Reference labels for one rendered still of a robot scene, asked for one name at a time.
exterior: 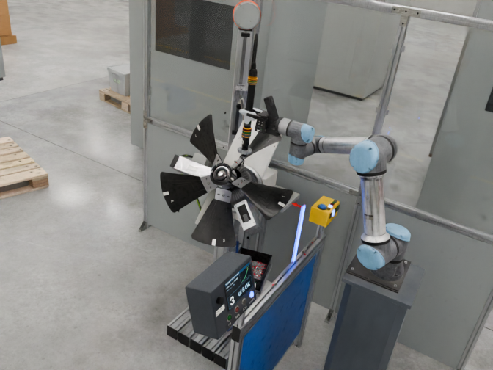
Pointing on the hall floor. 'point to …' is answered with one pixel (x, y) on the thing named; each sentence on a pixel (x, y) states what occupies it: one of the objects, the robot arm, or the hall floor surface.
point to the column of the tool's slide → (238, 80)
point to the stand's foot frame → (178, 332)
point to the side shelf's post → (260, 235)
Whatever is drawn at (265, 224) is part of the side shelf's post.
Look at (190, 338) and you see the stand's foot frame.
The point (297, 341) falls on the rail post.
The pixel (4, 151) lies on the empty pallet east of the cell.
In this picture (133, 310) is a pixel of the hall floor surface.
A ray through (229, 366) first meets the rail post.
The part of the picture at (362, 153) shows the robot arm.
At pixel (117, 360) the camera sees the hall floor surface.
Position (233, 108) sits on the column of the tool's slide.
